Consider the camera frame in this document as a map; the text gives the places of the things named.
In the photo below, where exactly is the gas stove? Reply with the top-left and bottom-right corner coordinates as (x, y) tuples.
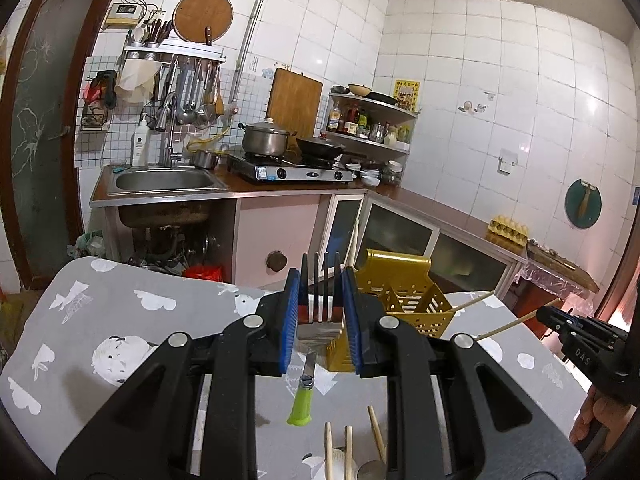
(227, 153), (354, 184)

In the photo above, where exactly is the steel sink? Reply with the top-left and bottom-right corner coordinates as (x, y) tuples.
(107, 167), (227, 195)

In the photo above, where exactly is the yellow egg tray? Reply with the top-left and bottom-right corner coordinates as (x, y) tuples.
(487, 214), (529, 248)

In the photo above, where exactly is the green handled knife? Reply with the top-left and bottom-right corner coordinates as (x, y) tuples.
(286, 350), (317, 427)

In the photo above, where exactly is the rectangular wooden cutting board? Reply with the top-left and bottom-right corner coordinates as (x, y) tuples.
(266, 67), (322, 138)

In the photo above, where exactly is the wall utensil rack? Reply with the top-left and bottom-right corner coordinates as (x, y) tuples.
(116, 39), (227, 132)

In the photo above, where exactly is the grey patterned tablecloth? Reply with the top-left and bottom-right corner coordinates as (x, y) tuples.
(0, 256), (591, 480)

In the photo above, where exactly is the brown glass door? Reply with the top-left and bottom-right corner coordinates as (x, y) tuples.
(1, 0), (112, 289)

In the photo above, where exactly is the white wall socket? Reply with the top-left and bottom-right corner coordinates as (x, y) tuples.
(498, 148), (518, 176)

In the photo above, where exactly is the wooden chopstick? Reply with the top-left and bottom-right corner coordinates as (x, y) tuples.
(324, 422), (333, 480)
(475, 307), (541, 341)
(344, 425), (354, 480)
(448, 290), (494, 313)
(367, 405), (387, 464)

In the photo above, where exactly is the steel cooking pot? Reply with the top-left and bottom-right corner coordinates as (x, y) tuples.
(239, 118), (294, 157)

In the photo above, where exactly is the yellow utensil holder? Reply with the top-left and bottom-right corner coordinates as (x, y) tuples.
(325, 248), (457, 374)

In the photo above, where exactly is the yellow wall poster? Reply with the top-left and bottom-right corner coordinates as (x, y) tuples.
(393, 79), (420, 113)

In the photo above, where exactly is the round wooden board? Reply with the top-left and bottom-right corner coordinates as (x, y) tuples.
(172, 0), (233, 44)

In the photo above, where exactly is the kitchen counter cabinet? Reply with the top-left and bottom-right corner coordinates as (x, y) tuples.
(89, 166), (526, 297)

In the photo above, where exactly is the green round wall board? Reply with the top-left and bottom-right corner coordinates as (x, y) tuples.
(564, 179), (602, 230)

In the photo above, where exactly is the white soap bottle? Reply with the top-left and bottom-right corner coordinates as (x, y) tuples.
(131, 115), (150, 167)

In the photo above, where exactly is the black wok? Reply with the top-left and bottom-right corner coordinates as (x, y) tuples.
(296, 136), (346, 165)

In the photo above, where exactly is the steel fork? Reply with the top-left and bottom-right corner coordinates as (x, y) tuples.
(295, 254), (343, 399)

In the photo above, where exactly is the right hand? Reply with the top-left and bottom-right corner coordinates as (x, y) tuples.
(570, 386), (636, 452)

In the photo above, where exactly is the corner shelf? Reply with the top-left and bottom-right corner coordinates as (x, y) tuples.
(321, 92), (419, 159)

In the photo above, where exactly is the steel faucet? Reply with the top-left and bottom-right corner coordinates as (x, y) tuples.
(155, 91), (180, 169)

